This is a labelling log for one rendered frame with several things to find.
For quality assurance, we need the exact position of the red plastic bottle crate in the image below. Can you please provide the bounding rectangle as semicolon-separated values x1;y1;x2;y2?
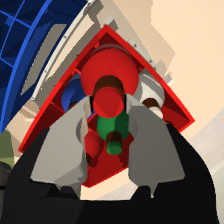
18;24;195;188

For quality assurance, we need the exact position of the green bottle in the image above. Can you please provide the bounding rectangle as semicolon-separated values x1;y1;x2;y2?
96;110;130;155

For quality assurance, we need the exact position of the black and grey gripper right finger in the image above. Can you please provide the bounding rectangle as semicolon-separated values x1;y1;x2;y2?
125;93;220;224

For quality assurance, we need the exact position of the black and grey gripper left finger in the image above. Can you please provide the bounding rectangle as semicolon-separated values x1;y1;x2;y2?
0;95;93;224

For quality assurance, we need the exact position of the dark blue bottle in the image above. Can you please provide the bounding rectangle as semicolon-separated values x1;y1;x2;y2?
61;73;87;112

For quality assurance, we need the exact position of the blue crate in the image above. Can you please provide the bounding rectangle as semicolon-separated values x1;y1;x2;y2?
0;0;88;134

